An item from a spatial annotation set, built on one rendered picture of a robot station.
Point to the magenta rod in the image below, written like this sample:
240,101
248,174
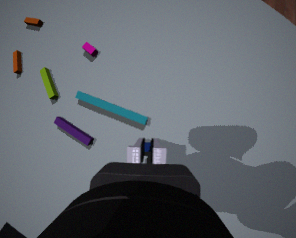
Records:
90,49

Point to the orange rectangular rod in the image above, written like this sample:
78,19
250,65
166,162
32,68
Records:
33,22
17,64

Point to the turquoise rod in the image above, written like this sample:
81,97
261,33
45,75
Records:
111,107

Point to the lime green rod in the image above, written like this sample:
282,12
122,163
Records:
48,82

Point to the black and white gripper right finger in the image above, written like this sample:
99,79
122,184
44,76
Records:
158,153

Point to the purple rod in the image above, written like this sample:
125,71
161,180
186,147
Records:
74,131

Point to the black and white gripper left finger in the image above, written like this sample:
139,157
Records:
135,154

